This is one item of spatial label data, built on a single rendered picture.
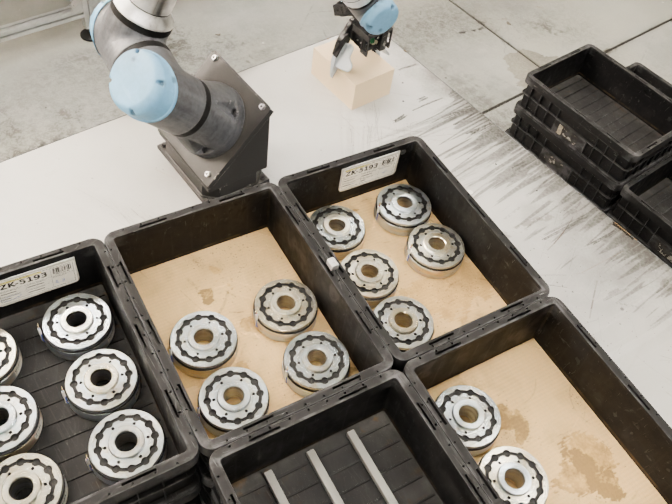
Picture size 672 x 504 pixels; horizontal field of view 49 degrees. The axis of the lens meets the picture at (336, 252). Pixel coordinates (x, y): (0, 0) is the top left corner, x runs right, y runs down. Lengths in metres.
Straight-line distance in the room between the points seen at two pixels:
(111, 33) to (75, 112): 1.42
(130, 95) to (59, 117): 1.49
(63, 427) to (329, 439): 0.38
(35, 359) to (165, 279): 0.24
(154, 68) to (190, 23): 1.91
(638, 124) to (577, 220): 0.75
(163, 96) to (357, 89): 0.57
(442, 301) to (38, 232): 0.78
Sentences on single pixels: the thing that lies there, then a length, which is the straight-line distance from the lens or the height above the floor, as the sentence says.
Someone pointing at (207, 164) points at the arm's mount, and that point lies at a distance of 1.48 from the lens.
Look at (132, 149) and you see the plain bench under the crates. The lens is 1.65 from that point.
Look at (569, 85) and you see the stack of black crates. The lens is 2.41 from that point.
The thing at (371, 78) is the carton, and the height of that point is 0.77.
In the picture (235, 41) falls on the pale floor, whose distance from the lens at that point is 3.14.
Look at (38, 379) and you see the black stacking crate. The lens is 1.19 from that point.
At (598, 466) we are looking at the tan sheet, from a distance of 1.21.
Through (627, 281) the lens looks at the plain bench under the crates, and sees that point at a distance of 1.62.
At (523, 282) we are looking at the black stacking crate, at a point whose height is 0.90.
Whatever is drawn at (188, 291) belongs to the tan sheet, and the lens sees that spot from 1.24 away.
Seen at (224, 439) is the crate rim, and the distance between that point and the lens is 0.99.
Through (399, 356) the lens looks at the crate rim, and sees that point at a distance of 1.08.
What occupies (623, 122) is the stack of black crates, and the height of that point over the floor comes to 0.49.
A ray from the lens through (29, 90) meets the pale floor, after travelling 2.95.
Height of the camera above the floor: 1.84
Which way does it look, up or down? 51 degrees down
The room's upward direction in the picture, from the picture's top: 10 degrees clockwise
